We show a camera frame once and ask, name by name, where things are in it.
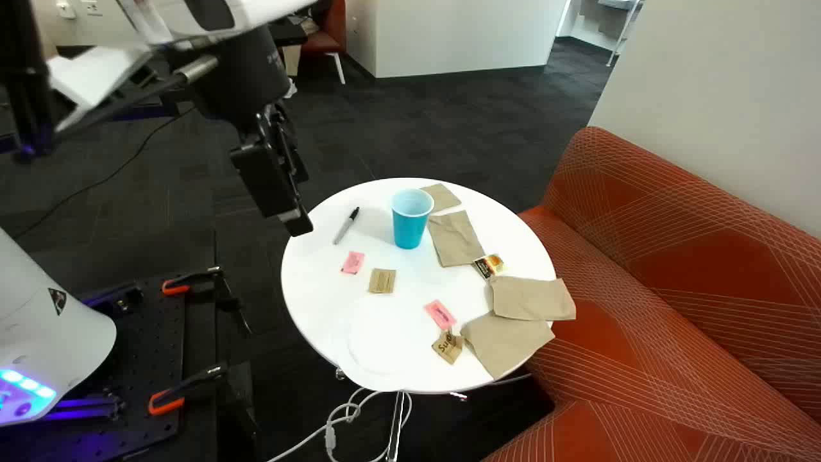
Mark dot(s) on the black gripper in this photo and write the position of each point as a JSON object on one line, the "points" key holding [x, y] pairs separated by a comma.
{"points": [[259, 180]]}

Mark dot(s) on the grey marker with black cap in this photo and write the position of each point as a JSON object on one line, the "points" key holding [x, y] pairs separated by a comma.
{"points": [[347, 226]]}

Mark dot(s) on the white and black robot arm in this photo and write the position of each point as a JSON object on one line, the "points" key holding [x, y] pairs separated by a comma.
{"points": [[246, 77]]}

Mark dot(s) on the blue plastic cup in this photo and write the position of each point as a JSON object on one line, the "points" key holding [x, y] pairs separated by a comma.
{"points": [[410, 221]]}

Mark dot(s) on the pink sweetener packet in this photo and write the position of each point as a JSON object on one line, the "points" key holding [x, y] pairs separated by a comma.
{"points": [[438, 315], [351, 263]]}

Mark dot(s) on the round white table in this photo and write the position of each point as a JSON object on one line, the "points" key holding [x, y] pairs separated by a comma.
{"points": [[400, 299]]}

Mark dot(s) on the brown paper napkin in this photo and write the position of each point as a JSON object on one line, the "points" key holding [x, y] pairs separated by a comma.
{"points": [[530, 299], [445, 196], [454, 240], [504, 343]]}

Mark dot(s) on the red chair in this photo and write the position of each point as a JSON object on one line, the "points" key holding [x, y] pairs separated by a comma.
{"points": [[329, 33]]}

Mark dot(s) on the black robot cart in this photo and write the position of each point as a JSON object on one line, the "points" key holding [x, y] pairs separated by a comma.
{"points": [[169, 343]]}

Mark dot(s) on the small dark yellow packet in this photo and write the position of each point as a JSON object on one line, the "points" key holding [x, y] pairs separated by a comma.
{"points": [[488, 266]]}

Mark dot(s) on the white cabinet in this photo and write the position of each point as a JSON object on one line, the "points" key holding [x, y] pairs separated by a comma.
{"points": [[463, 33]]}

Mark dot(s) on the black stand pole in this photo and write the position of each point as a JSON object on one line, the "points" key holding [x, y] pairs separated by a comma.
{"points": [[25, 77]]}

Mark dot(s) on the white shelf unit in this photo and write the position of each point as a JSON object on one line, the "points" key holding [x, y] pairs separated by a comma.
{"points": [[610, 22]]}

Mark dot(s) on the orange patterned sofa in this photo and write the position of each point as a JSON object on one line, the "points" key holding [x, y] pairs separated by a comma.
{"points": [[682, 299]]}

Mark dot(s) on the white wall outlet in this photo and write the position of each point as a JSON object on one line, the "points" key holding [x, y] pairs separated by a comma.
{"points": [[78, 8]]}

